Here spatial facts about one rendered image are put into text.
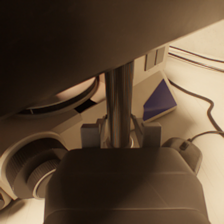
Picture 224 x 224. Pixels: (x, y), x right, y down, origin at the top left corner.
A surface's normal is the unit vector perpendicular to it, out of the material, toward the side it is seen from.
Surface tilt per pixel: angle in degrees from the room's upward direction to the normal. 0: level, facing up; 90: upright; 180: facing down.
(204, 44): 90
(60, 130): 53
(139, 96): 48
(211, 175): 0
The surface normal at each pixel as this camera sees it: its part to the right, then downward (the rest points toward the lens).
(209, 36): -0.71, 0.47
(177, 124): -0.03, -0.77
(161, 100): 0.49, -0.18
